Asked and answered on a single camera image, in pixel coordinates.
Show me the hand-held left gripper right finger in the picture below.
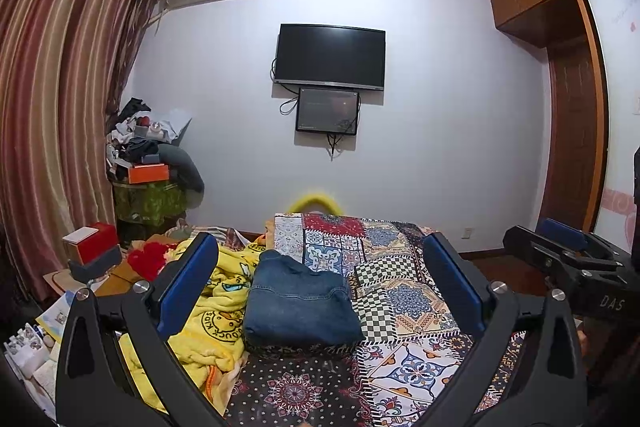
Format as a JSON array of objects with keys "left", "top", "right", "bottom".
[{"left": 407, "top": 232, "right": 587, "bottom": 427}]

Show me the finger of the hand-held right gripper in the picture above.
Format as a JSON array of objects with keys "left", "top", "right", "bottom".
[
  {"left": 536, "top": 218, "right": 632, "bottom": 259},
  {"left": 502, "top": 225, "right": 625, "bottom": 293}
]

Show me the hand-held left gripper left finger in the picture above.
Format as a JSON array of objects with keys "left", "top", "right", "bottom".
[{"left": 55, "top": 232, "right": 236, "bottom": 427}]

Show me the blue denim jacket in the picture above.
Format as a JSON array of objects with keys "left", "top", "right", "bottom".
[{"left": 242, "top": 249, "right": 366, "bottom": 350}]

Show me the red plush toy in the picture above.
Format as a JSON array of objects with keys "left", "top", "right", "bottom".
[{"left": 127, "top": 241, "right": 177, "bottom": 284}]

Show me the yellow duck print blanket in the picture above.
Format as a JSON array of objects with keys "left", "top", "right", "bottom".
[{"left": 117, "top": 233, "right": 272, "bottom": 414}]

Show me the patchwork patterned bedspread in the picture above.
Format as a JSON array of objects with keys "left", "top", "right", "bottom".
[{"left": 190, "top": 212, "right": 532, "bottom": 427}]

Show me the grey box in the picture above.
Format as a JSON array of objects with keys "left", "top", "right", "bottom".
[{"left": 67, "top": 247, "right": 124, "bottom": 284}]

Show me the brown wooden door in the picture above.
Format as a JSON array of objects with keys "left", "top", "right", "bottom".
[{"left": 537, "top": 41, "right": 602, "bottom": 234}]

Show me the red box with white lid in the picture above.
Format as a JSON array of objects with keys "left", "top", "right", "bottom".
[{"left": 62, "top": 222, "right": 120, "bottom": 264}]

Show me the dark green cushion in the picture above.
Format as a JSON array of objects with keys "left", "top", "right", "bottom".
[{"left": 155, "top": 144, "right": 206, "bottom": 208}]

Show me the orange box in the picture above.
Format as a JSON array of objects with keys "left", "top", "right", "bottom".
[{"left": 127, "top": 163, "right": 171, "bottom": 184}]

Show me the wardrobe with pink heart stickers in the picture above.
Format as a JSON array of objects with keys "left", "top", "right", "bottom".
[{"left": 572, "top": 0, "right": 640, "bottom": 259}]

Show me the yellow fuzzy hoop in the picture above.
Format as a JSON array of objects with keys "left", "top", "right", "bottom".
[{"left": 287, "top": 190, "right": 347, "bottom": 216}]

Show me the pile of clutter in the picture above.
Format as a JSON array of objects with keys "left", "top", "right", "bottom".
[{"left": 105, "top": 97, "right": 194, "bottom": 172}]

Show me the striped brown curtain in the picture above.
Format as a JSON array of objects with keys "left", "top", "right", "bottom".
[{"left": 0, "top": 0, "right": 167, "bottom": 305}]

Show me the small wall monitor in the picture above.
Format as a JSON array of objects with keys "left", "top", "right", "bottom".
[{"left": 295, "top": 87, "right": 362, "bottom": 136}]

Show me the black wall television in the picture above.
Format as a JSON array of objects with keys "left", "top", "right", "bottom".
[{"left": 272, "top": 23, "right": 387, "bottom": 93}]

